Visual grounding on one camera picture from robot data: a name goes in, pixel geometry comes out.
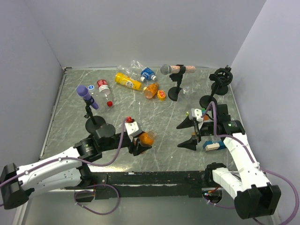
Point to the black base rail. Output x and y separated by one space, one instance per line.
148 184

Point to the purple microphone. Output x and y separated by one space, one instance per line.
83 92

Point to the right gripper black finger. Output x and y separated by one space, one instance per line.
189 144
186 123

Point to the black microphone stand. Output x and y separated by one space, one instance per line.
176 77

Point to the blue beige toy brick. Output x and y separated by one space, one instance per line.
210 145

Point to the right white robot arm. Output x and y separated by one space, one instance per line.
252 192

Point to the yellow lemon drink bottle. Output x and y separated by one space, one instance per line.
127 81

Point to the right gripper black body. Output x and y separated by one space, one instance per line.
206 128

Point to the clear bottle green-print white cap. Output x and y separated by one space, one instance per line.
186 90

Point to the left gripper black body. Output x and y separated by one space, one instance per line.
115 145

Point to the red label clear bottle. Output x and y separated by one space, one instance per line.
105 93

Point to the black clamp stand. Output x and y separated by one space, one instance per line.
222 77
206 99

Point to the yellow orange toy block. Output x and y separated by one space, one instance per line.
161 95

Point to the small red bottle cap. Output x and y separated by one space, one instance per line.
109 103

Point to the black clamp stand rear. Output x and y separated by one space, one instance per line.
222 77

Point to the silver head microphone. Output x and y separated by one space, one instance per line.
167 69

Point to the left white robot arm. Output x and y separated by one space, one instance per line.
69 168

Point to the black clamp stand front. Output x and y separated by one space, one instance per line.
206 99

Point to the blue label clear bottle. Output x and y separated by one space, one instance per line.
144 73

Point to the orange bottle red cap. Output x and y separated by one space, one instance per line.
147 138

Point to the orange juice bottle lying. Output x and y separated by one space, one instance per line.
151 90

